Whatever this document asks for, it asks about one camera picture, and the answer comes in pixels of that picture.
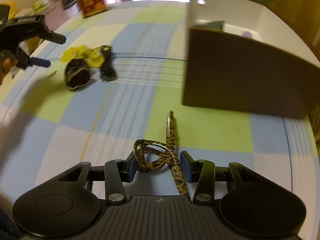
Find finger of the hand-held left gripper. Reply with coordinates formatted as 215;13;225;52
39;29;67;45
15;49;51;70

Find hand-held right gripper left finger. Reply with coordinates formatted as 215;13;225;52
59;153;138;204

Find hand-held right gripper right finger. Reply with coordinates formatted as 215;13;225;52
179;151;263;204

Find yellow snack packet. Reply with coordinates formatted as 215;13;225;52
61;45;105;68

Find dark brown shiny packet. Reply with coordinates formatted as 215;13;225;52
64;59;91;92

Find leopard print glasses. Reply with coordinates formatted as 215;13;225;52
133;110;189;195

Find black cable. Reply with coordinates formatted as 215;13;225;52
99;44;118;82

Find brown cardboard box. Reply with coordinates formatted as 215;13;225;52
182;0;320;119

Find dark green packet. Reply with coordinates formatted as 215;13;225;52
197;21;225;32

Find person's left hand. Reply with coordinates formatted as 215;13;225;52
0;56;18;85

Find checked tablecloth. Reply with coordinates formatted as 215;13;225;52
0;0;320;205

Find dark cloth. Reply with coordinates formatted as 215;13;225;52
0;200;23;240

